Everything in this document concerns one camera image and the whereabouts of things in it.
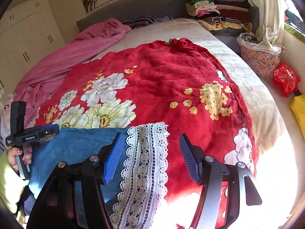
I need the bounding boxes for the person's left forearm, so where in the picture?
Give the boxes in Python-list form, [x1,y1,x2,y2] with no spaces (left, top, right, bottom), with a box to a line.
[0,151,30,220]

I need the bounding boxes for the blue denim pants with lace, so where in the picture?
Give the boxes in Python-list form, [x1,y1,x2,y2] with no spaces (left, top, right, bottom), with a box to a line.
[22,122,169,229]

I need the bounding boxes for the red plastic bag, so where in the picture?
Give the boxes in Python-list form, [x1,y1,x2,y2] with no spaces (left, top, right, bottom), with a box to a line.
[273,62,301,98]

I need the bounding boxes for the striped pillow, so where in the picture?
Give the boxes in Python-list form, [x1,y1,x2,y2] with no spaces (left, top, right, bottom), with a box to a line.
[122,15,158,29]

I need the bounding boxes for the cream curtain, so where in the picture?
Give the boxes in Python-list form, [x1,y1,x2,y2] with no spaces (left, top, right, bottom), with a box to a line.
[243,0,286,52]

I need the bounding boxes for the yellow bag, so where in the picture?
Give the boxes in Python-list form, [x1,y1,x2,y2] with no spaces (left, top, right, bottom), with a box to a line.
[289,94,305,140]

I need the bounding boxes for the bed with white sheet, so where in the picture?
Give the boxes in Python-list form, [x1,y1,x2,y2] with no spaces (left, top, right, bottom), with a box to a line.
[0,18,295,220]

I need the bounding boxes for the blue floral cloth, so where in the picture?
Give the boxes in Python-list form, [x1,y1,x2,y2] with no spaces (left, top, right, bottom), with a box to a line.
[156,15,174,24]

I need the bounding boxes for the floral laundry basket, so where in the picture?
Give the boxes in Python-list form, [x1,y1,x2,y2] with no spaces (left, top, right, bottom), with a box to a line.
[236,32,285,81]

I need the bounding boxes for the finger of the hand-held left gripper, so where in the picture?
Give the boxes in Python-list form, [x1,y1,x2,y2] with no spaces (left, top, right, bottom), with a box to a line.
[36,123,60,139]

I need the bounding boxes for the cream wardrobe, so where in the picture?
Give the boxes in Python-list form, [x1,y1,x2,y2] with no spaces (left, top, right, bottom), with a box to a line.
[0,0,66,89]

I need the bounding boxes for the person's left hand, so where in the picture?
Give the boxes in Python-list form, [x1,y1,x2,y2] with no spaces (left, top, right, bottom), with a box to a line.
[7,146,33,171]

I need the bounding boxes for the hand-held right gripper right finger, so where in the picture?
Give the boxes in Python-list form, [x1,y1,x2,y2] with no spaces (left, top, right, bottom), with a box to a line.
[179,134,262,229]

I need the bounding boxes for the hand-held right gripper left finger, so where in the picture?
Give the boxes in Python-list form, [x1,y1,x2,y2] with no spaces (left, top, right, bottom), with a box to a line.
[26,132,127,229]

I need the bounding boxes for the grey padded headboard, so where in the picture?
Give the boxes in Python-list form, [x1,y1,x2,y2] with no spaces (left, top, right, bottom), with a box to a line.
[76,0,190,31]

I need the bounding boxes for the red floral blanket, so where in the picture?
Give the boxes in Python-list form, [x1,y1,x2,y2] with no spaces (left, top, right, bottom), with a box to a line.
[33,38,259,229]

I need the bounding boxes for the pile of folded clothes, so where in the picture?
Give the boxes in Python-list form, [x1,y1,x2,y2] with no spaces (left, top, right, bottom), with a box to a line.
[186,0,253,37]

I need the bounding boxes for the pink blanket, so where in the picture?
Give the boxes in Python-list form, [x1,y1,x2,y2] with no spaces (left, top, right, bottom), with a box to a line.
[13,18,132,129]

